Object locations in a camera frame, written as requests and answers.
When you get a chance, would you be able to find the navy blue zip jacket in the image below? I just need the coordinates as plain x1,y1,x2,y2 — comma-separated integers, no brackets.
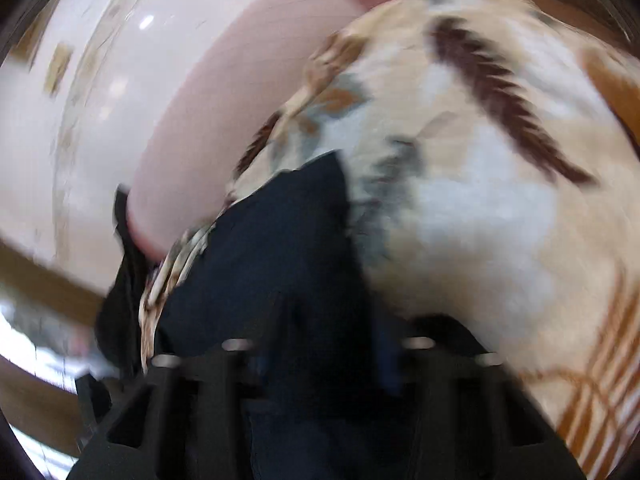
155,154,394,479

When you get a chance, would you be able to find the black garment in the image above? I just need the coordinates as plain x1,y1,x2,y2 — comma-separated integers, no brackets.
94,186,151,380

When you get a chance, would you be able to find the wooden framed window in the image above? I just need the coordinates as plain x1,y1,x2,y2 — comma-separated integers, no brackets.
1,244,118,457

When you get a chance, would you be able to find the leaf pattern fleece blanket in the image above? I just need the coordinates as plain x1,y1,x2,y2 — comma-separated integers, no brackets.
139,0,639,479

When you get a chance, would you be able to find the pink quilted mattress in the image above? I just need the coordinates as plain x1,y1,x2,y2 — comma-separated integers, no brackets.
127,0,390,261

